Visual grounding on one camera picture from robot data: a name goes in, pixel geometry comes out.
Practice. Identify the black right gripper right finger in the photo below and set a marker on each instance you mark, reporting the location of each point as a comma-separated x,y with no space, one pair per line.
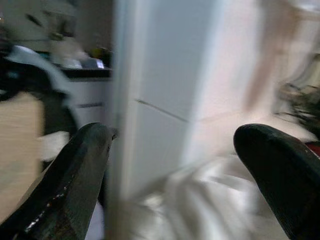
282,175

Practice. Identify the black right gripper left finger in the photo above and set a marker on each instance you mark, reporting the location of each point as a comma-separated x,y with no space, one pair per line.
67,185

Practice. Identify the light wooden board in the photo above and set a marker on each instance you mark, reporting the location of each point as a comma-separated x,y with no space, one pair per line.
17,140

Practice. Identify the dark leafy plant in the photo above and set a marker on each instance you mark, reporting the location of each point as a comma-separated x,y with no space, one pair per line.
300,105

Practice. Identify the white cloth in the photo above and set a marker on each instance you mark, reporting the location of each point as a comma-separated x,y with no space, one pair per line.
200,200

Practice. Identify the white kitchen counter cabinet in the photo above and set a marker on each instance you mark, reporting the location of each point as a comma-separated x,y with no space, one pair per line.
87,90

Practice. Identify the tall white fridge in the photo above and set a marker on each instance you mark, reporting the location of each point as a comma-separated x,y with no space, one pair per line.
160,87

